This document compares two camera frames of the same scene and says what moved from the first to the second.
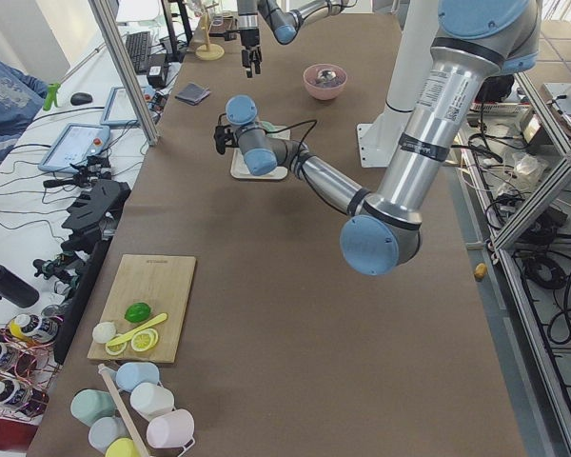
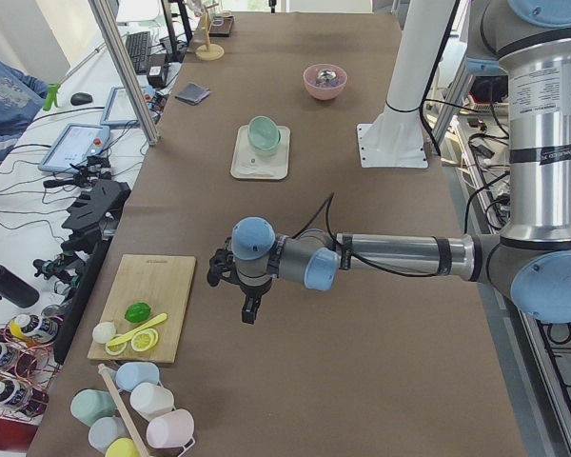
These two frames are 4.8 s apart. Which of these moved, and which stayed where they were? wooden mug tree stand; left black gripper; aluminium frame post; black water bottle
Moved: left black gripper
Stayed: black water bottle; aluminium frame post; wooden mug tree stand
